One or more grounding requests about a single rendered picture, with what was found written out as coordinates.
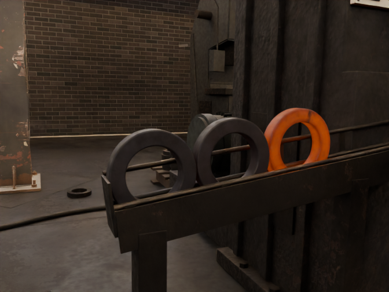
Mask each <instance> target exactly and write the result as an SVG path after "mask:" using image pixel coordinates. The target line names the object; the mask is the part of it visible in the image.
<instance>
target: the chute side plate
mask: <svg viewBox="0 0 389 292"><path fill-rule="evenodd" d="M364 178H369V187H371V186H374V185H378V184H382V183H386V182H389V150H388V151H383V152H378V153H375V154H370V155H365V156H360V157H357V158H352V159H347V160H342V161H339V162H334V163H329V164H325V165H321V166H316V167H311V168H308V169H303V170H298V171H293V172H289V173H285V174H280V175H276V176H271V177H266V178H261V179H258V180H253V181H249V182H244V183H240V184H235V185H230V186H227V187H222V188H217V189H212V190H209V191H204V192H199V193H196V194H191V195H186V196H181V197H178V198H173V199H168V200H163V201H159V202H155V203H150V204H147V205H142V206H137V207H132V208H129V209H124V210H119V211H115V217H116V226H117V230H118V239H119V247H120V253H121V254H123V253H127V252H129V251H134V250H138V235H139V234H142V233H150V232H157V231H165V230H166V231H167V241H171V240H174V239H179V238H182V237H186V236H189V235H193V234H196V233H200V232H204V231H208V230H211V229H215V228H219V227H223V226H226V225H230V224H234V223H237V222H241V221H245V220H249V219H252V218H256V217H260V216H264V215H267V214H271V213H275V212H278V211H282V210H286V209H290V208H293V207H296V206H301V205H305V204H308V203H311V202H316V201H319V200H323V199H326V198H331V197H333V196H338V195H341V194H346V193H348V192H351V186H352V180H358V179H364Z"/></svg>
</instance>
